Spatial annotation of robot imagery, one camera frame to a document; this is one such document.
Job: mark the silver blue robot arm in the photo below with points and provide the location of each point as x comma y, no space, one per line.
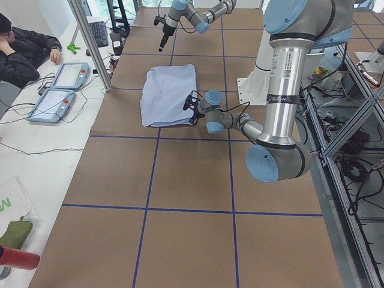
200,21
295,28

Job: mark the seated person in black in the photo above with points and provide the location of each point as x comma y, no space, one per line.
23,52

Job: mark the lower blue teach pendant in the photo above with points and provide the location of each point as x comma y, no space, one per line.
52,106

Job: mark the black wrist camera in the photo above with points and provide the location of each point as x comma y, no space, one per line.
159,19

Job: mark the black keyboard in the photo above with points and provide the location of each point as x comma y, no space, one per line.
99,33

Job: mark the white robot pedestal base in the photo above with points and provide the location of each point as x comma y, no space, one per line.
254,87

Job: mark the blue teach pendant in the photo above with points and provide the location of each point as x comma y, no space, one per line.
52,106
71,75

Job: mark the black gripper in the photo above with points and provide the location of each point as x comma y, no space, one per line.
165,30
198,113

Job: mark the aluminium frame post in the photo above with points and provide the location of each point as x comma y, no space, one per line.
81,19

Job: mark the light blue striped shirt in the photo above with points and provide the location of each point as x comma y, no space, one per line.
164,94

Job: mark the red bottle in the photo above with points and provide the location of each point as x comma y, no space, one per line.
19,259

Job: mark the upper blue teach pendant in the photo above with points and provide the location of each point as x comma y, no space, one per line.
71,75

